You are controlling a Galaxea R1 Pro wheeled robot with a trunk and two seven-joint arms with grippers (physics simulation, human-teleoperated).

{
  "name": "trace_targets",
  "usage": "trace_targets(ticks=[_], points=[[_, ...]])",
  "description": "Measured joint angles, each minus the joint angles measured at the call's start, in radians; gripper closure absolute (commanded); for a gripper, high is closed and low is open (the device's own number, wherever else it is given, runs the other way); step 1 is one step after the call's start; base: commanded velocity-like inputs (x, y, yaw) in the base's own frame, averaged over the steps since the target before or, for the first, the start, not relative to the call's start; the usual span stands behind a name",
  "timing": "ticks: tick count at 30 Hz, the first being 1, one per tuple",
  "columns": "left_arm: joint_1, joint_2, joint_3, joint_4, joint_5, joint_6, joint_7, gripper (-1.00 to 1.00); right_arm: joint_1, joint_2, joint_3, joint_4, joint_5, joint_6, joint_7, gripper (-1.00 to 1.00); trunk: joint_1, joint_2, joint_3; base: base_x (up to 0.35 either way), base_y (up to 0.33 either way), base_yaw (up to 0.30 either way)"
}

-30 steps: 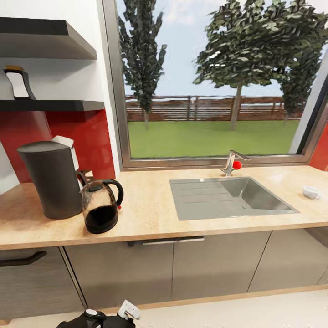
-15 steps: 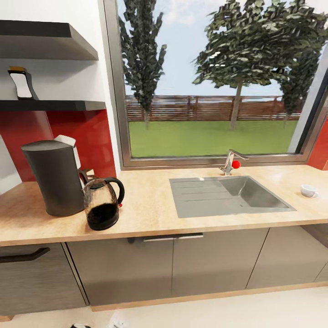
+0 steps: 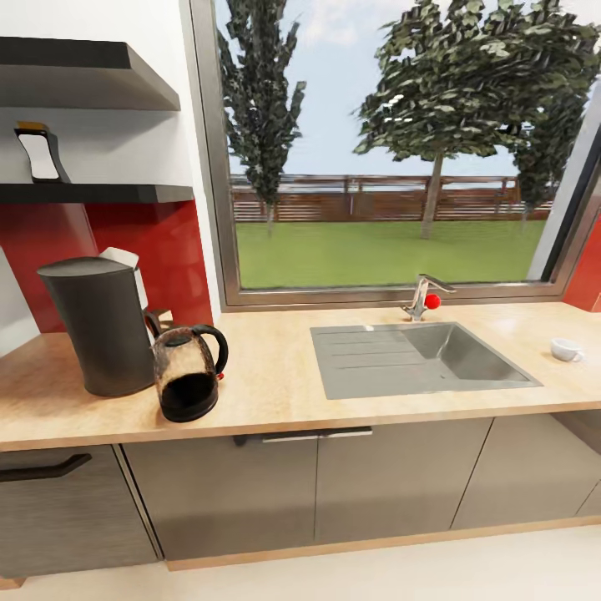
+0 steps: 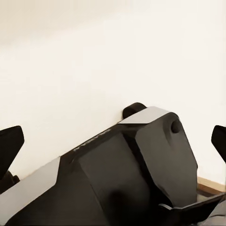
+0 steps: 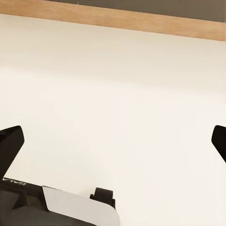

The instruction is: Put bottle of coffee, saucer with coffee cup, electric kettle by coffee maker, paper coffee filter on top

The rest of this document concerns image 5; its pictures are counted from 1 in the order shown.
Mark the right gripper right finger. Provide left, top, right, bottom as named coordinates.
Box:
left=212, top=125, right=226, bottom=163

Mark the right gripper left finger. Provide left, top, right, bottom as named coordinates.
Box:
left=0, top=125, right=24, bottom=181

